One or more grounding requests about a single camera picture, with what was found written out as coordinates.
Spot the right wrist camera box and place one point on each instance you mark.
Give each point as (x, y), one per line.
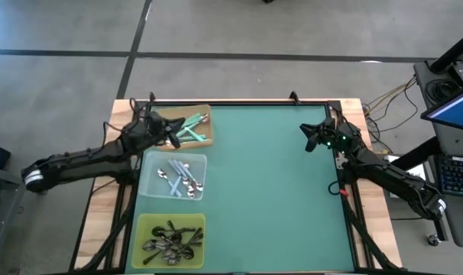
(329, 124)

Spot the orange plastic bin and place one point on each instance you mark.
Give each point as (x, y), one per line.
(174, 110)

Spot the monitor with blue screen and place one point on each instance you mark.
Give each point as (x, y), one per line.
(457, 110)

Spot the white paper sheet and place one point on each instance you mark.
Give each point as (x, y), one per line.
(418, 172)

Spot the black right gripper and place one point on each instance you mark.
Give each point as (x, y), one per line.
(338, 135)

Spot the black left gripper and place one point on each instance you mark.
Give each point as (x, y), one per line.
(147, 133)

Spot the black pole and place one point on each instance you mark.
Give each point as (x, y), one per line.
(455, 51)

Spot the black keyboard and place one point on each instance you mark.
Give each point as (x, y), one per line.
(458, 175)

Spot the gray side table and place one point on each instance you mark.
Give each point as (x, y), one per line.
(10, 179)

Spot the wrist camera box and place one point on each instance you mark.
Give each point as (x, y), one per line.
(329, 124)
(155, 119)

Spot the clear plastic bin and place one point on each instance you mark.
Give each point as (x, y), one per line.
(151, 187)

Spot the silver metal spoon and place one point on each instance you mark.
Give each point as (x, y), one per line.
(174, 259)

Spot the caster wheel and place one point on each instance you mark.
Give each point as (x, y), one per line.
(433, 240)

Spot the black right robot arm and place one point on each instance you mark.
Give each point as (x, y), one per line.
(388, 175)

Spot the black table clamp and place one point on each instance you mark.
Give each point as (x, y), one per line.
(293, 97)
(152, 98)

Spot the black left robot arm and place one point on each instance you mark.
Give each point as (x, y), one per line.
(78, 164)

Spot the yellow plastic bin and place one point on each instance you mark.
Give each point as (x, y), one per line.
(193, 221)

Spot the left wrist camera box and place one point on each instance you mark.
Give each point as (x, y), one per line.
(155, 119)

